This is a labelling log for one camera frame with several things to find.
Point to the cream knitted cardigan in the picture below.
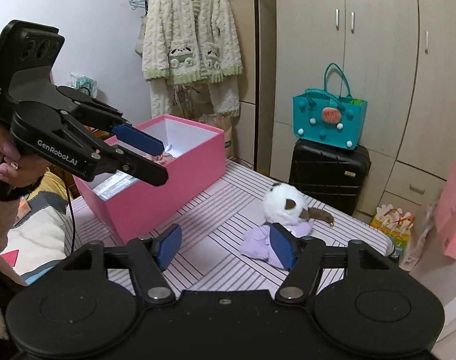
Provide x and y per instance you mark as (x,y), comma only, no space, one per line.
(192,42)

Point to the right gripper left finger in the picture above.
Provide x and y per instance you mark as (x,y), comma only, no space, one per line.
(149,258)

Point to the white brown plush toy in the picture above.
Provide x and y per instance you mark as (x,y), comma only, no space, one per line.
(286,205)

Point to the beige wardrobe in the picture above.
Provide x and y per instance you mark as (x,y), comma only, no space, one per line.
(398,55)

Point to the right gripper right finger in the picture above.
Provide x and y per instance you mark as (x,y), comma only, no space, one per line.
(302,258)

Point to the blue clothes hanger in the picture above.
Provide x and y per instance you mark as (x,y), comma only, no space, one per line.
(138,4)

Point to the pink floral cloth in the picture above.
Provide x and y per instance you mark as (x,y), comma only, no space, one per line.
(162,159)

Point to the purple plush toy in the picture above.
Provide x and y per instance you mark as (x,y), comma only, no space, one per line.
(256,242)

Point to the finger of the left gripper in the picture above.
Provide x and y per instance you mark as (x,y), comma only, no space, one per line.
(95,114)
(100,149)

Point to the white blue tissue pack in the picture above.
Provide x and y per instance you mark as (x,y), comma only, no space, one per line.
(113,185)

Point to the teal felt handbag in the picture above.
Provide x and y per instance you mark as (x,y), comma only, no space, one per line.
(322,117)

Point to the colourful gift bag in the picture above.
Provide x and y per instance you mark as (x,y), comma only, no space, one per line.
(395,224)

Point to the black suitcase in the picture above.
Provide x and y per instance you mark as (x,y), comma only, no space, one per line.
(329,174)

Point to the person's left hand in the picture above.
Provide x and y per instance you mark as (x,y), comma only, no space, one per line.
(16,170)

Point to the pink storage box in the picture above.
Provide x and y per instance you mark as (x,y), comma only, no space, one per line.
(131,206)

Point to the pink paper bag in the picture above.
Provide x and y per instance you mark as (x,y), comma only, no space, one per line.
(445,216)

